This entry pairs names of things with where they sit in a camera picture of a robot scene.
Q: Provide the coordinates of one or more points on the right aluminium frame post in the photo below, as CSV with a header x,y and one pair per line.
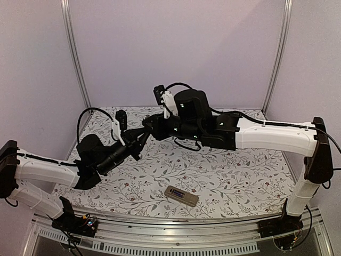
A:
x,y
288,5

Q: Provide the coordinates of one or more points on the white remote control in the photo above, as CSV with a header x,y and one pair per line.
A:
x,y
188,199

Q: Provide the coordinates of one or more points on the floral patterned table mat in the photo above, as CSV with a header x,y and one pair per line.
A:
x,y
229,184

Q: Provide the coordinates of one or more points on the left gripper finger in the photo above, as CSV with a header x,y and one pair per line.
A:
x,y
134,133
140,143

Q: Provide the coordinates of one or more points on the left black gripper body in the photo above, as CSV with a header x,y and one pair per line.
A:
x,y
131,145

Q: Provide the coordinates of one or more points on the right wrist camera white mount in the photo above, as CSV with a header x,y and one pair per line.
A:
x,y
165,99

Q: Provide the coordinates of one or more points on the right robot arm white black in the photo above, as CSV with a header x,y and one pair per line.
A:
x,y
187,115

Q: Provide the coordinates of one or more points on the left aluminium frame post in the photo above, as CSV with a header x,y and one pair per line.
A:
x,y
66,13

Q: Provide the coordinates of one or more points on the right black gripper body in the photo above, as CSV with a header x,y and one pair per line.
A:
x,y
162,133

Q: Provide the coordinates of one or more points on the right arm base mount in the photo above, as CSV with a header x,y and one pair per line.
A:
x,y
280,225

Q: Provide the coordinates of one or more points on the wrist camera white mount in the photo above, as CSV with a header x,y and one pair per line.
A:
x,y
118,126
165,99

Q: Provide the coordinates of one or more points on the front aluminium rail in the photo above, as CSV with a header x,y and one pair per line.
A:
x,y
124,234

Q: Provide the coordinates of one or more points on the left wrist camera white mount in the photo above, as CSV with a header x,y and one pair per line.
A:
x,y
118,126

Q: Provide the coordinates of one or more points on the aluminium frame post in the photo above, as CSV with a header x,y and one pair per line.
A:
x,y
66,13
288,5

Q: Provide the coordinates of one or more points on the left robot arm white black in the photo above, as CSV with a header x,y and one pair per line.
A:
x,y
19,166

